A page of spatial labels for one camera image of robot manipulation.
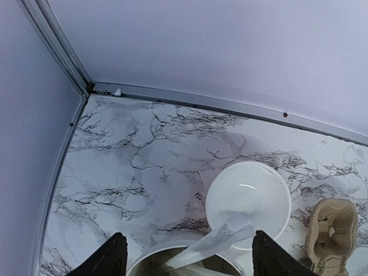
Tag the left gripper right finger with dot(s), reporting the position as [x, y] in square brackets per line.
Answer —
[269, 258]

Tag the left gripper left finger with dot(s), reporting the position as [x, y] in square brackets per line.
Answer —
[109, 259]

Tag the cardboard cup carrier tray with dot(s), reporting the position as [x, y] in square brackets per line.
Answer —
[332, 236]

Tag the white utensil holder cup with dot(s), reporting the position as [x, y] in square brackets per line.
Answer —
[151, 264]

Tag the orange white bowl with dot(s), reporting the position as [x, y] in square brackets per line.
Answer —
[255, 193]

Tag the left aluminium frame post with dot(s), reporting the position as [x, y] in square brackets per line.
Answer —
[43, 19]

